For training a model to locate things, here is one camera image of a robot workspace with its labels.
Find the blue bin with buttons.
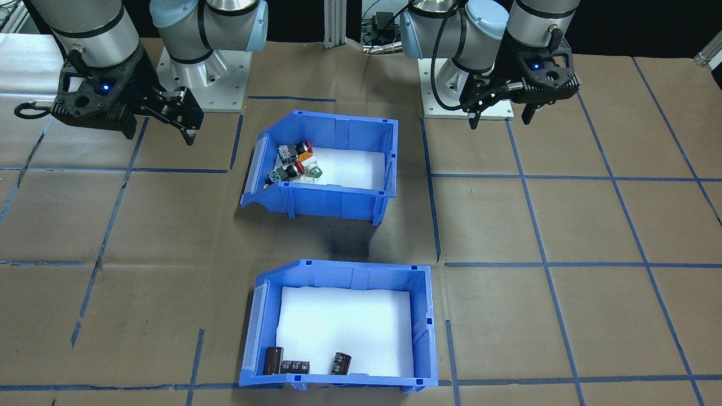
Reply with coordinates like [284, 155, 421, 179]
[240, 110, 399, 227]

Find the blue bin with capacitors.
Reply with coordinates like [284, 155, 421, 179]
[239, 259, 439, 394]

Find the orange white push button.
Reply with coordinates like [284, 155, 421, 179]
[299, 145, 324, 182]

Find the black power adapter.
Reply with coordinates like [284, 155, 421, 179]
[374, 11, 396, 41]

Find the large brown capacitor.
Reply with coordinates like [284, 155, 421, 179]
[263, 346, 284, 376]

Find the corrugated black arm cable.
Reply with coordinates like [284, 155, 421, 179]
[430, 10, 511, 112]
[68, 48, 91, 77]

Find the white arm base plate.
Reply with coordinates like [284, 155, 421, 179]
[419, 56, 514, 121]
[157, 48, 253, 113]

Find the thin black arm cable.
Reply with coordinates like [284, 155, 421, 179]
[14, 100, 64, 120]

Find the aluminium frame bar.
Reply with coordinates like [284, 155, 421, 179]
[0, 0, 29, 34]
[694, 43, 722, 72]

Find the aluminium profile post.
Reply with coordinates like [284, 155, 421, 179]
[323, 0, 346, 49]

